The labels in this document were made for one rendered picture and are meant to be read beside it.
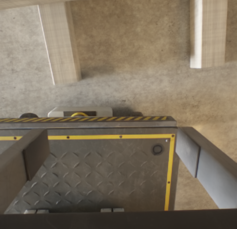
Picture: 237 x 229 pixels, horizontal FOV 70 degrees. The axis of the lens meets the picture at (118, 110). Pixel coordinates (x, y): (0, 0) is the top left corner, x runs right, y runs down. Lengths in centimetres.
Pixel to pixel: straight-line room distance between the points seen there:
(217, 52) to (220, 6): 17
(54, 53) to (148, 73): 41
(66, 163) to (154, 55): 58
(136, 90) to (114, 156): 37
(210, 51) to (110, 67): 41
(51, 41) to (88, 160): 47
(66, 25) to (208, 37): 55
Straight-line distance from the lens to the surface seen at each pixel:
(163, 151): 57
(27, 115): 82
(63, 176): 62
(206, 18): 80
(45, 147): 17
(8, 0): 75
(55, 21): 75
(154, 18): 84
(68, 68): 73
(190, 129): 16
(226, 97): 98
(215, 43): 81
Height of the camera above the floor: 80
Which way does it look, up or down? 75 degrees down
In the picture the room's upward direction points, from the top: 175 degrees clockwise
